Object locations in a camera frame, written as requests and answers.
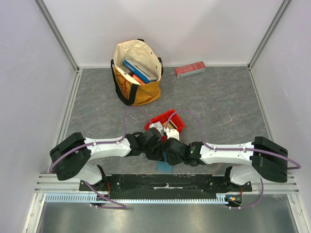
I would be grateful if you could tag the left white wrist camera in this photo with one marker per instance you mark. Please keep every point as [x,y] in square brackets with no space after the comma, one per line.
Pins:
[158,125]

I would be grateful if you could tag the blue book in bag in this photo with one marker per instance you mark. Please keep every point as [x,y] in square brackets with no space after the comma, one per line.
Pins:
[138,70]

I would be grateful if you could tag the orange book in bag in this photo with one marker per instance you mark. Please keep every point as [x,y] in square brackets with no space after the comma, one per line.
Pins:
[135,77]

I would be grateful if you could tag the blue leather card holder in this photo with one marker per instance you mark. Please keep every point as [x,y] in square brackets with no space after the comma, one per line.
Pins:
[163,165]

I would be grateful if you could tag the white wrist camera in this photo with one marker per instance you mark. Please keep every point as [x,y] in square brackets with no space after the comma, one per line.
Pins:
[171,133]
[158,125]

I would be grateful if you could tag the brown striped card in bin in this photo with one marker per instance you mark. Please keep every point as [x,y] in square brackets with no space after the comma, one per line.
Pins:
[171,125]

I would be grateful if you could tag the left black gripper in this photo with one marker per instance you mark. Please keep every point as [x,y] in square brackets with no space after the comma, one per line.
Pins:
[158,156]

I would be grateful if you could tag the red plastic bin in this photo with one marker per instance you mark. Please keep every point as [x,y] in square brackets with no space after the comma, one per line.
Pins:
[164,118]

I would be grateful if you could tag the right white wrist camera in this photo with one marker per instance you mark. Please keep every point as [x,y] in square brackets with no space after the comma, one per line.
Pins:
[171,133]

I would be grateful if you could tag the red rectangular carton box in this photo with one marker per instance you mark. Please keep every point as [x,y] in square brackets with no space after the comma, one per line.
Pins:
[190,69]

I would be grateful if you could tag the grey slotted cable duct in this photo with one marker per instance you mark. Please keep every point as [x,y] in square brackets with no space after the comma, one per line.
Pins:
[93,198]

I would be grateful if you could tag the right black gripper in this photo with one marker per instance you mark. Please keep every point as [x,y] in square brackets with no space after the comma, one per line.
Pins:
[170,157]

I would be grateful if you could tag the yellow canvas tote bag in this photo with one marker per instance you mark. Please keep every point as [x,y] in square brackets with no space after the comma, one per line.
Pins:
[129,91]

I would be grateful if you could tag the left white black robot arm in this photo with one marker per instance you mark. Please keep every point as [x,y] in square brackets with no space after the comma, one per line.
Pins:
[72,157]

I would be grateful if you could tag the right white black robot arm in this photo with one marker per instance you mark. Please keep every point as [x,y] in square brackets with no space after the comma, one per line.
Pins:
[259,159]

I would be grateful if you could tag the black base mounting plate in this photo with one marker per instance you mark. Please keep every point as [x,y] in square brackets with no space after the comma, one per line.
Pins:
[137,182]

